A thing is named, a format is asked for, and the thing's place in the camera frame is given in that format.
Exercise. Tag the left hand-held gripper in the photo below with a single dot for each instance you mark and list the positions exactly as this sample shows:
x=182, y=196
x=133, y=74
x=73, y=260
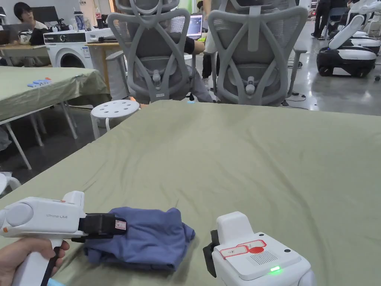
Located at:
x=41, y=219

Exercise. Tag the row of small blue packets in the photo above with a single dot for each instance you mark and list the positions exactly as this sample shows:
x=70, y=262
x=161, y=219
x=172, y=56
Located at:
x=38, y=82

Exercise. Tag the white washing machine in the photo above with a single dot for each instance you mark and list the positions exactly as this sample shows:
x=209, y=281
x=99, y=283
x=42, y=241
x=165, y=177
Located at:
x=70, y=49

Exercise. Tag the white and black robot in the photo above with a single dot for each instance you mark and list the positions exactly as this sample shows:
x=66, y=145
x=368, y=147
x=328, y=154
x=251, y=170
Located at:
x=345, y=53

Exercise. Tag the open laptop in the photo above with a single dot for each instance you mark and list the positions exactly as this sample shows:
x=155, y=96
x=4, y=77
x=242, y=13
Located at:
x=195, y=26

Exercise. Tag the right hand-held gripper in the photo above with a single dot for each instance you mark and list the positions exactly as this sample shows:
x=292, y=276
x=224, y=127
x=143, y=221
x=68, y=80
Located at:
x=256, y=256

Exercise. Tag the wooden desk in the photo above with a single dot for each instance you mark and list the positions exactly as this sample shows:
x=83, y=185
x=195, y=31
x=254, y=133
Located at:
x=104, y=47

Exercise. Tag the dark blue shirt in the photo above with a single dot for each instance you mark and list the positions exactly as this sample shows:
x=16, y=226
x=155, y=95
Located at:
x=143, y=238

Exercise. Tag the bed with pale green sheet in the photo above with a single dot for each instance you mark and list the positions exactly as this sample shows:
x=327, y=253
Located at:
x=238, y=166

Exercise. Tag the person's left hand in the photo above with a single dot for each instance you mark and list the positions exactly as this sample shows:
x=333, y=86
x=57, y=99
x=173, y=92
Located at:
x=20, y=256

